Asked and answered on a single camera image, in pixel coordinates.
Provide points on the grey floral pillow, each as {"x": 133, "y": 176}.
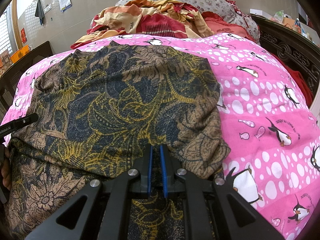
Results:
{"x": 226, "y": 9}

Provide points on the orange plastic basket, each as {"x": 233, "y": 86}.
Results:
{"x": 20, "y": 53}

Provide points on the dark hanging cloth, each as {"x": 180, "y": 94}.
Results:
{"x": 39, "y": 12}

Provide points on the red and beige blanket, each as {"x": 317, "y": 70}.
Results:
{"x": 166, "y": 18}

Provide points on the dark floral patterned garment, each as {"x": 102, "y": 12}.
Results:
{"x": 98, "y": 111}

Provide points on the clutter on headboard shelf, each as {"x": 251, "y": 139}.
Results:
{"x": 281, "y": 18}

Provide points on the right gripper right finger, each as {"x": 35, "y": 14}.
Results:
{"x": 211, "y": 209}

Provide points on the pink penguin bed sheet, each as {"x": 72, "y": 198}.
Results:
{"x": 274, "y": 138}

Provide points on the person's left hand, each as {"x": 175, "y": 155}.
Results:
{"x": 6, "y": 169}

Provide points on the dark carved wooden headboard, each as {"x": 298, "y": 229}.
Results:
{"x": 293, "y": 49}

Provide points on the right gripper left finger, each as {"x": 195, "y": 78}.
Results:
{"x": 101, "y": 209}

